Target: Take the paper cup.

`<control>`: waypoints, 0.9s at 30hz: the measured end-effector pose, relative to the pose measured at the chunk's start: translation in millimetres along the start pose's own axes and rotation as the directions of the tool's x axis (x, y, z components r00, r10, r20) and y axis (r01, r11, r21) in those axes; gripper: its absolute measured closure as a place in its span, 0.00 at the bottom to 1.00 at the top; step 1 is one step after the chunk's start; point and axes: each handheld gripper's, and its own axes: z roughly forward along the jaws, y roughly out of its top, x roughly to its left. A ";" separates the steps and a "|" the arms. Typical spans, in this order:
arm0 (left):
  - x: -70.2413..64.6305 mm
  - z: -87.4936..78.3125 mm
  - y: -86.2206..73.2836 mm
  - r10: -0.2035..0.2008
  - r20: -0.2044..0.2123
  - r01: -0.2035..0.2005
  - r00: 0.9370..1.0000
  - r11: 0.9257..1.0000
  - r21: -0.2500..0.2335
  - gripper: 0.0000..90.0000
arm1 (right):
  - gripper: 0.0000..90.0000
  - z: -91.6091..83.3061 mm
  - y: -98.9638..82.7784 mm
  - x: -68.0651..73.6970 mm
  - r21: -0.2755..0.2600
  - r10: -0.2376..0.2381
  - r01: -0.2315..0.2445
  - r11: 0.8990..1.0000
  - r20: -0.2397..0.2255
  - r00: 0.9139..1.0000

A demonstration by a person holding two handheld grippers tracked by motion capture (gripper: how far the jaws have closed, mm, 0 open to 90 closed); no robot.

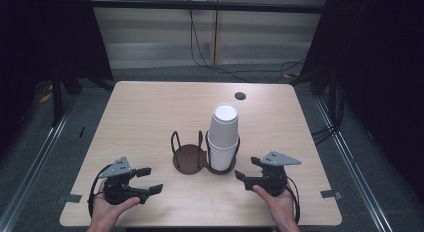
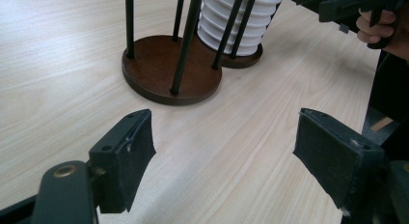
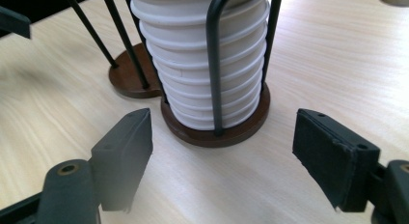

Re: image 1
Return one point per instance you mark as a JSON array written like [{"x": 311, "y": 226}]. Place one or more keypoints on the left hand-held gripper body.
[{"x": 116, "y": 187}]

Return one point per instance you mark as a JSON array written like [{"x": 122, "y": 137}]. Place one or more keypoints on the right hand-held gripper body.
[{"x": 275, "y": 178}]

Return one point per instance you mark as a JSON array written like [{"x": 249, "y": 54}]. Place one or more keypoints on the stack of white cups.
[{"x": 223, "y": 132}]

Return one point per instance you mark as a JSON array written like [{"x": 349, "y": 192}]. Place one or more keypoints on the dark brown double cup holder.
[{"x": 188, "y": 158}]

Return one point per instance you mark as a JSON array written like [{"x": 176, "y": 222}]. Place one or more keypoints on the person's left hand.
[{"x": 105, "y": 212}]

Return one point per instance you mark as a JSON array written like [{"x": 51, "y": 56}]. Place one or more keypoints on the person's right hand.
[{"x": 283, "y": 208}]

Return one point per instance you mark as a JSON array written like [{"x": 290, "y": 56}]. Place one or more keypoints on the grey tape piece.
[
  {"x": 330, "y": 194},
  {"x": 72, "y": 198}
]

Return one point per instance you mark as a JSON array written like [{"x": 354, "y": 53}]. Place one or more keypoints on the black round table grommet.
[{"x": 240, "y": 96}]

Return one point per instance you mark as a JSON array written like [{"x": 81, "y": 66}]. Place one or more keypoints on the yellow object on floor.
[{"x": 45, "y": 98}]

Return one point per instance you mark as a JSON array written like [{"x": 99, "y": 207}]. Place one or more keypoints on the black curtain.
[
  {"x": 380, "y": 75},
  {"x": 43, "y": 35}
]

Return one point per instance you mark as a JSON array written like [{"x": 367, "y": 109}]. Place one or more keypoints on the black horizontal bar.
[{"x": 206, "y": 6}]

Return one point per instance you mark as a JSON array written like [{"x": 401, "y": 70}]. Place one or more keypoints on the metal floor rail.
[
  {"x": 353, "y": 165},
  {"x": 36, "y": 165}
]

